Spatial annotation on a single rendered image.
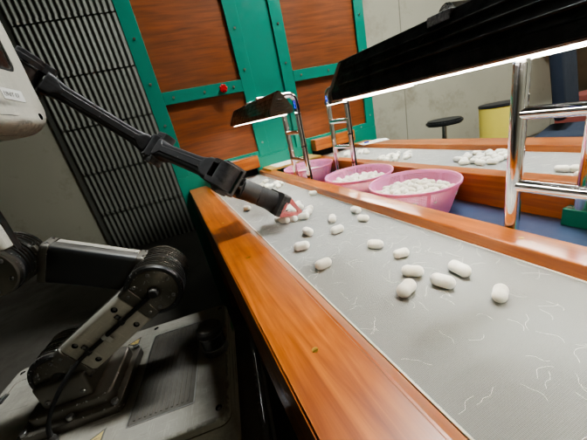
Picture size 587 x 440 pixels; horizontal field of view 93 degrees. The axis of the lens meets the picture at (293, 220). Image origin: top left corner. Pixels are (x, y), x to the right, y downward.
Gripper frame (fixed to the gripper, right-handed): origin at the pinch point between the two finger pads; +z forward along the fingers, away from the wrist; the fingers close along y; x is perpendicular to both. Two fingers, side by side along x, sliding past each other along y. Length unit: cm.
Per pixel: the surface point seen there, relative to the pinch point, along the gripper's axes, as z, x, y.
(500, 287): 3, -4, -55
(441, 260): 6.1, -4.2, -43.3
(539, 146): 65, -54, -19
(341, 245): -0.4, 1.9, -24.9
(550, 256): 11, -11, -55
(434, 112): 246, -181, 208
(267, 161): 17, -17, 91
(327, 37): 22, -99, 94
